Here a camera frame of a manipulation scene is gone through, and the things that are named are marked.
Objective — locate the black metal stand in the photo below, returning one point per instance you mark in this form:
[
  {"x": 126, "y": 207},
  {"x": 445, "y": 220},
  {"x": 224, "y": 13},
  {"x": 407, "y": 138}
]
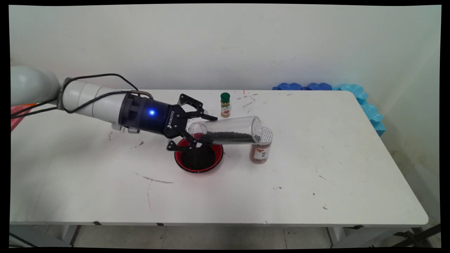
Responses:
[{"x": 416, "y": 234}]

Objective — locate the red bowl with black rim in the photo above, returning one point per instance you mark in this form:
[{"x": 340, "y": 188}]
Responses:
[{"x": 177, "y": 157}]

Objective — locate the small green-capped spice bottle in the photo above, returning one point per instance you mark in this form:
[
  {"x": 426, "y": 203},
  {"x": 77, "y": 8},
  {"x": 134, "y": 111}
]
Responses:
[{"x": 225, "y": 105}]

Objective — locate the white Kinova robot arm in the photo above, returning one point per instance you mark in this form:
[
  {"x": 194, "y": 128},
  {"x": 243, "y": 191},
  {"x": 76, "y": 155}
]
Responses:
[{"x": 88, "y": 98}]

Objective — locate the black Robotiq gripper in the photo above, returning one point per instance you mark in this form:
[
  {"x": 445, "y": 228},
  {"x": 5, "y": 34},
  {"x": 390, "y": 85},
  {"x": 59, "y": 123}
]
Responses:
[{"x": 161, "y": 117}]

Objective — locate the tall clear plastic jar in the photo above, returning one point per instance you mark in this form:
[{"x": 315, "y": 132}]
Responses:
[{"x": 239, "y": 126}]

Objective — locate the spice jar with white lid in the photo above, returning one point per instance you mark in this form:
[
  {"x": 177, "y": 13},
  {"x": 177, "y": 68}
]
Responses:
[{"x": 262, "y": 154}]

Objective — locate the black seeds heap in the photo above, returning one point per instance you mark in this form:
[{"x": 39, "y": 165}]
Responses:
[{"x": 198, "y": 160}]

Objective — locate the light blue foam mat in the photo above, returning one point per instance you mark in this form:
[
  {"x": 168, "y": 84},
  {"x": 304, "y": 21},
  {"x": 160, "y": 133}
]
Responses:
[{"x": 365, "y": 105}]

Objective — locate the white table leg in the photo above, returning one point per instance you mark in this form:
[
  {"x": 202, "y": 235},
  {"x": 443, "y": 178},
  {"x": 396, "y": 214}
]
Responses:
[
  {"x": 335, "y": 235},
  {"x": 72, "y": 233}
]

